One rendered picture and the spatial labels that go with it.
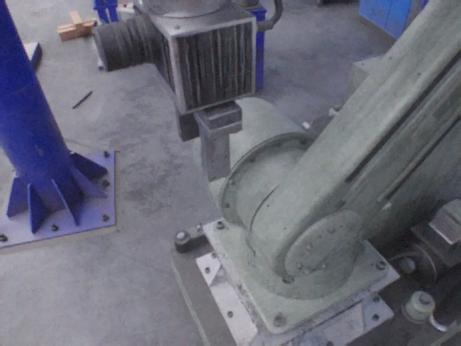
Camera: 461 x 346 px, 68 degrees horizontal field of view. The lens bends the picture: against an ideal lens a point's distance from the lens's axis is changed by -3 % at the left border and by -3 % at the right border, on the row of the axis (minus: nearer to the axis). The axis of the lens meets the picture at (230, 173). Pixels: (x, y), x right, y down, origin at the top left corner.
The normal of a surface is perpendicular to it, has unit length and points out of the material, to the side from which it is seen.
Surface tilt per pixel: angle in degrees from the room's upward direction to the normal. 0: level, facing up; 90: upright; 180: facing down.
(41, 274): 0
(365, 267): 0
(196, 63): 90
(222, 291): 0
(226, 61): 90
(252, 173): 41
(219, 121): 90
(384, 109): 48
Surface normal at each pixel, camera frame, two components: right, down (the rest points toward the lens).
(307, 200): -0.69, -0.23
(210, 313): -0.03, -0.72
